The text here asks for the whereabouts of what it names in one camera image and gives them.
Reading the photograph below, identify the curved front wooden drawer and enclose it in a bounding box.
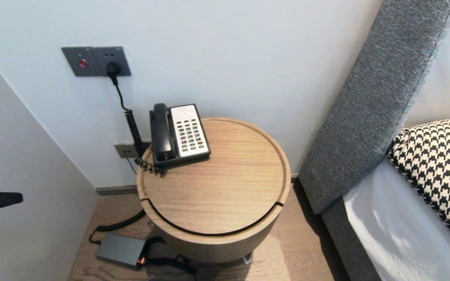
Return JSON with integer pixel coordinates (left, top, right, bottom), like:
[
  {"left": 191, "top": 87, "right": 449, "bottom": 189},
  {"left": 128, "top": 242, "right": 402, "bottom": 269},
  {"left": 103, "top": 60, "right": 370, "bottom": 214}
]
[{"left": 141, "top": 198, "right": 285, "bottom": 264}]

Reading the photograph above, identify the grey fabric bed base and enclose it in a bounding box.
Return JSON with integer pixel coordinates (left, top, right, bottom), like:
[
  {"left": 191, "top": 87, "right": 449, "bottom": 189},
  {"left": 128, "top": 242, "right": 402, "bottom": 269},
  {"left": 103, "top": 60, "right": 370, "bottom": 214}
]
[{"left": 321, "top": 197, "right": 378, "bottom": 281}]

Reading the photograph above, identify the beige low wall plate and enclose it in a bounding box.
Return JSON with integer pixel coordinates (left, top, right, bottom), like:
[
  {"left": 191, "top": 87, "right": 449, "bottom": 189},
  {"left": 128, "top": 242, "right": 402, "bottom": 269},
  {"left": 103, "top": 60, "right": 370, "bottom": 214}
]
[{"left": 114, "top": 142, "right": 141, "bottom": 159}]

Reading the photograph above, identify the black telephone base white keypad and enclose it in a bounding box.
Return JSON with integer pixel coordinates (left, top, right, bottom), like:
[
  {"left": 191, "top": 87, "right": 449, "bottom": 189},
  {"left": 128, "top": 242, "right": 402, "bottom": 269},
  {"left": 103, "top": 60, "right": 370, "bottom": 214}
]
[{"left": 150, "top": 103, "right": 212, "bottom": 166}]

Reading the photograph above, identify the thin black telephone wire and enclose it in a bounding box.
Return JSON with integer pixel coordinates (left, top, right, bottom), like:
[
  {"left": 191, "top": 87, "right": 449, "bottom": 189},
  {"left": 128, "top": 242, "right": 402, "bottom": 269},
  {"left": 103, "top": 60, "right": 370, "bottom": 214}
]
[{"left": 125, "top": 151, "right": 138, "bottom": 175}]

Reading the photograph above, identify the black white houndstooth pillow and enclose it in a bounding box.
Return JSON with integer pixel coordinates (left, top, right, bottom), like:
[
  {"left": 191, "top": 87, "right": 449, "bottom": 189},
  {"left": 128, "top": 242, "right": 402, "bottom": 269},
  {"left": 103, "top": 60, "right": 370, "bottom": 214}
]
[{"left": 388, "top": 115, "right": 450, "bottom": 266}]

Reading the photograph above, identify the dark grey wall socket panel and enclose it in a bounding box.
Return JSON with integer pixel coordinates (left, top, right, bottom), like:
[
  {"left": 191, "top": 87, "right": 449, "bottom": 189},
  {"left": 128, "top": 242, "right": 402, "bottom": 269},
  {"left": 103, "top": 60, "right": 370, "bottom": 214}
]
[{"left": 61, "top": 46, "right": 132, "bottom": 77}]

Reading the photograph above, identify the grey fabric headboard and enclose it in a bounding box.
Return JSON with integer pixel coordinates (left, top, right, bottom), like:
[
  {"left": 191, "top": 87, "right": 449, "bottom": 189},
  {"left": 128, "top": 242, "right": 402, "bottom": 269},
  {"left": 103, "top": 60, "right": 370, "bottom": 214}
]
[{"left": 298, "top": 0, "right": 450, "bottom": 215}]

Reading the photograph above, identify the white bed sheet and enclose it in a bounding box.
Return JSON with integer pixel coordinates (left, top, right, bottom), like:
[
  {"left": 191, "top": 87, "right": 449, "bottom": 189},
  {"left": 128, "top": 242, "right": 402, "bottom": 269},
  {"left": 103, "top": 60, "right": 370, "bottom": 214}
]
[{"left": 343, "top": 156, "right": 450, "bottom": 281}]

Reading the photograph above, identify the black coiled power cable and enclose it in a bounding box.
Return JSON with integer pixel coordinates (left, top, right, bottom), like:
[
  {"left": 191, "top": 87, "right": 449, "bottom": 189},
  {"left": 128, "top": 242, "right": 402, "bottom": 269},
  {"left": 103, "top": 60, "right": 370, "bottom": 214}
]
[{"left": 89, "top": 76, "right": 151, "bottom": 244}]

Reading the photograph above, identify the round wooden bedside table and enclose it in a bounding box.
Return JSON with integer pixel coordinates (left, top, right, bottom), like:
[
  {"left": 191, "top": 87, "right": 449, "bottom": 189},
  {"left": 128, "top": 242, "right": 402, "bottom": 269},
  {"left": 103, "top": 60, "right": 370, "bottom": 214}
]
[{"left": 136, "top": 116, "right": 291, "bottom": 264}]

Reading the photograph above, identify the grey power adapter box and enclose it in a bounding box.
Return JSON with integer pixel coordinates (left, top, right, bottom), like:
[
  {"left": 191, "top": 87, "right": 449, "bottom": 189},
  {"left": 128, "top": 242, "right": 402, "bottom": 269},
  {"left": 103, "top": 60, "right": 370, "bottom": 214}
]
[{"left": 95, "top": 233, "right": 147, "bottom": 267}]

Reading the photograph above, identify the black adapter output cable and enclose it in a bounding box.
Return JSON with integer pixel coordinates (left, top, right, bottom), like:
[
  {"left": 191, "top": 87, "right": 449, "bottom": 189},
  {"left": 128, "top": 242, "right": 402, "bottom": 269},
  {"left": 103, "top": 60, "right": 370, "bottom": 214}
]
[{"left": 138, "top": 236, "right": 197, "bottom": 276}]

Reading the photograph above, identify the black coiled telephone cord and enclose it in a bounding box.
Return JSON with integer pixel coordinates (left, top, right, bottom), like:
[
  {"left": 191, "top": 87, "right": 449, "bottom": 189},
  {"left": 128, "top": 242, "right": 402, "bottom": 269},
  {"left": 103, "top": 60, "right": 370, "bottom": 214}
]
[{"left": 134, "top": 155, "right": 168, "bottom": 175}]

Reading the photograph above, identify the black telephone handset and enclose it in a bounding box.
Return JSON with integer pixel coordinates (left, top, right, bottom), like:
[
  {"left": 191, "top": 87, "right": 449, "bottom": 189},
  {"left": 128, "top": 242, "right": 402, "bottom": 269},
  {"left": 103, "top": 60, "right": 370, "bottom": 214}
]
[{"left": 153, "top": 103, "right": 177, "bottom": 162}]

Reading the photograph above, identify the black power plug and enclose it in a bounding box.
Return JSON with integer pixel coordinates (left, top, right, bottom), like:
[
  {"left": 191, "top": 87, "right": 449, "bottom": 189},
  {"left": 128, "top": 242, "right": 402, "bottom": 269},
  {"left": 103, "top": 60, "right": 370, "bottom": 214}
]
[{"left": 106, "top": 62, "right": 122, "bottom": 85}]

